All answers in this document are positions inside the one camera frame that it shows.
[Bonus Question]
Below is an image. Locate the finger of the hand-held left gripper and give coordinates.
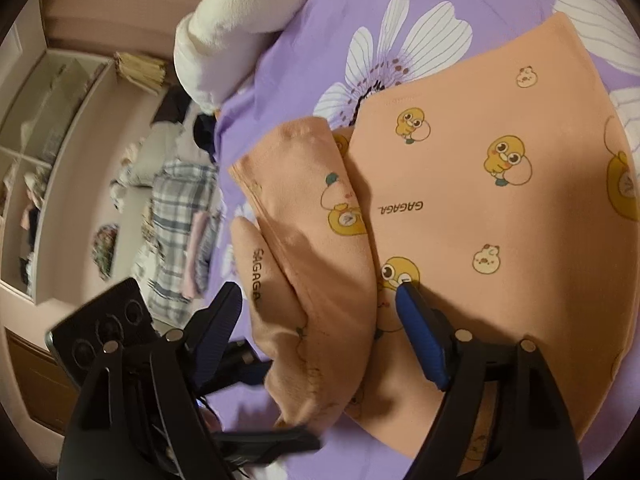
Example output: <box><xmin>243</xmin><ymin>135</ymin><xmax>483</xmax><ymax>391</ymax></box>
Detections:
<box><xmin>207</xmin><ymin>339</ymin><xmax>275</xmax><ymax>396</ymax></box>
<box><xmin>212</xmin><ymin>425</ymin><xmax>322</xmax><ymax>463</ymax></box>

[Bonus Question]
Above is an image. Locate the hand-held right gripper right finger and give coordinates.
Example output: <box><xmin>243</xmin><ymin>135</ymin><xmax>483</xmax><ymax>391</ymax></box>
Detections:
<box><xmin>395</xmin><ymin>282</ymin><xmax>586</xmax><ymax>480</ymax></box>

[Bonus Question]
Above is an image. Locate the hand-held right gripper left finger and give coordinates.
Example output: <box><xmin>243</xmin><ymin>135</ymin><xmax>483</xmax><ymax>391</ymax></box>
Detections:
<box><xmin>57</xmin><ymin>281</ymin><xmax>244</xmax><ymax>480</ymax></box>

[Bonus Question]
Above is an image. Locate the orange cartoon print shirt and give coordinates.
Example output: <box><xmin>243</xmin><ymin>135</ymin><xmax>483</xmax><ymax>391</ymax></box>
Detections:
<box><xmin>227</xmin><ymin>11</ymin><xmax>640</xmax><ymax>476</ymax></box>

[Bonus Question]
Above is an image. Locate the assorted clothes pile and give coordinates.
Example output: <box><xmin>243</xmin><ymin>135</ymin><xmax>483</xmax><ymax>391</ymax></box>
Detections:
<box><xmin>19</xmin><ymin>169</ymin><xmax>50</xmax><ymax>286</ymax></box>

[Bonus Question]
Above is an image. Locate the floral patterned cushion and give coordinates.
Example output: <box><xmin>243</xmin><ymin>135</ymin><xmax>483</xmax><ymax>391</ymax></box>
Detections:
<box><xmin>91</xmin><ymin>222</ymin><xmax>121</xmax><ymax>281</ymax></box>

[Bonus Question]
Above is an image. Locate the pink cloth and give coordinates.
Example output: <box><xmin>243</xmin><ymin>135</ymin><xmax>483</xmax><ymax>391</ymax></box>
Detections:
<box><xmin>182</xmin><ymin>212</ymin><xmax>211</xmax><ymax>298</ymax></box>

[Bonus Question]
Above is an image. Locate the brown wooden cabinet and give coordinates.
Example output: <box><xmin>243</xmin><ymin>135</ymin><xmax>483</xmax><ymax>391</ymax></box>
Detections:
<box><xmin>5</xmin><ymin>330</ymin><xmax>81</xmax><ymax>433</ymax></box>

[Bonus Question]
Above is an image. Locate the plaid blanket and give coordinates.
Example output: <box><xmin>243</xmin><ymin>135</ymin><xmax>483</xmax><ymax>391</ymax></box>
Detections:
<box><xmin>142</xmin><ymin>160</ymin><xmax>223</xmax><ymax>321</ymax></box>

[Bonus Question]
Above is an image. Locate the cream plush toy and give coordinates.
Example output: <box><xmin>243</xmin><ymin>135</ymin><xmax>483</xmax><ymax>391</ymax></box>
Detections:
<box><xmin>110</xmin><ymin>142</ymin><xmax>146</xmax><ymax>211</ymax></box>

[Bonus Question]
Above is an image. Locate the beige pillow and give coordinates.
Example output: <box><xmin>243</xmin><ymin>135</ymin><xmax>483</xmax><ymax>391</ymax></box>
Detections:
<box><xmin>127</xmin><ymin>122</ymin><xmax>181</xmax><ymax>188</ymax></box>

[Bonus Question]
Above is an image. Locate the grey pillow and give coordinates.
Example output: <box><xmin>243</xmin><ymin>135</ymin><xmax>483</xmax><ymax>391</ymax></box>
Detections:
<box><xmin>170</xmin><ymin>110</ymin><xmax>206</xmax><ymax>171</ymax></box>

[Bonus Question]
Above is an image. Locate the navy cloth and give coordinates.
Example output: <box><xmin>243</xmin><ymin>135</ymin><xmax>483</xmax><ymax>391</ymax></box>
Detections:
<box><xmin>192</xmin><ymin>114</ymin><xmax>218</xmax><ymax>161</ymax></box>

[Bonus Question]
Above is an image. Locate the dark brown pillow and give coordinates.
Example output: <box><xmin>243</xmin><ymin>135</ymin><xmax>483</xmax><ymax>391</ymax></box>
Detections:
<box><xmin>152</xmin><ymin>87</ymin><xmax>188</xmax><ymax>123</ymax></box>

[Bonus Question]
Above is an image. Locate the straw tassel bundle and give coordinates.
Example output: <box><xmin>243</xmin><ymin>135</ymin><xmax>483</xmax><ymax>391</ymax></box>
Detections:
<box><xmin>114</xmin><ymin>51</ymin><xmax>168</xmax><ymax>92</ymax></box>

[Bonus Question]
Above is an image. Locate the white plush blanket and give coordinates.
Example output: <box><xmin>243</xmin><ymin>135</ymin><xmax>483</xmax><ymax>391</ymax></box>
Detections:
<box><xmin>173</xmin><ymin>0</ymin><xmax>346</xmax><ymax>113</ymax></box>

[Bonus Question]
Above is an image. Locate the purple floral bedsheet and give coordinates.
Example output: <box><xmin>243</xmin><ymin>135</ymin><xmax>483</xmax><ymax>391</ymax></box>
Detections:
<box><xmin>190</xmin><ymin>0</ymin><xmax>640</xmax><ymax>480</ymax></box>

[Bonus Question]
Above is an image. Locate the beige curtain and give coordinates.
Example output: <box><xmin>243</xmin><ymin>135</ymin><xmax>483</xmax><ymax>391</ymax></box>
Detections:
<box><xmin>40</xmin><ymin>0</ymin><xmax>241</xmax><ymax>56</ymax></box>

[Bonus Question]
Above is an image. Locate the white wall shelf unit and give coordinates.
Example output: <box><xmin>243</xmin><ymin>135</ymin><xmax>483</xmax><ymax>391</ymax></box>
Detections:
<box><xmin>0</xmin><ymin>50</ymin><xmax>118</xmax><ymax>306</ymax></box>

